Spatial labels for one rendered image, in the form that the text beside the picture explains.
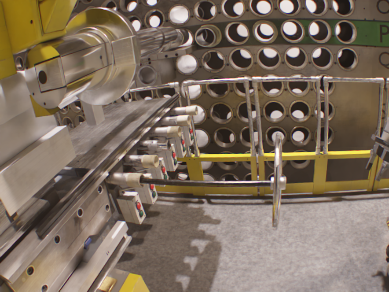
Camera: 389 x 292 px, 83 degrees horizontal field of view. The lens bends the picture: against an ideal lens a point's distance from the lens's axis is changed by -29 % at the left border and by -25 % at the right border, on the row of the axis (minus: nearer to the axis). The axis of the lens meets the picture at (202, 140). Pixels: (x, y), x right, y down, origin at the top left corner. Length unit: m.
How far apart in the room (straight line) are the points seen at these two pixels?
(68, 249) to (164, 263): 0.99
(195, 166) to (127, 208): 1.18
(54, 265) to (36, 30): 0.84
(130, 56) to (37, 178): 0.52
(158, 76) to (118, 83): 1.73
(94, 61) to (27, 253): 0.69
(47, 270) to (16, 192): 0.35
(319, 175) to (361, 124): 1.03
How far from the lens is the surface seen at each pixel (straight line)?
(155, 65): 2.72
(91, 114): 1.40
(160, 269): 1.98
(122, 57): 0.94
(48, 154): 1.00
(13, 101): 1.02
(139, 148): 1.58
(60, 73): 0.79
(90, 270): 1.18
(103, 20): 1.02
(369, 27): 2.97
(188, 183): 1.15
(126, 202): 1.34
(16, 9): 0.90
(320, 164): 2.32
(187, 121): 1.79
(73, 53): 0.84
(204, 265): 1.94
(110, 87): 1.05
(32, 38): 0.84
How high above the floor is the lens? 1.47
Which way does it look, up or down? 24 degrees down
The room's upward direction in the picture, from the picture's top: 9 degrees counter-clockwise
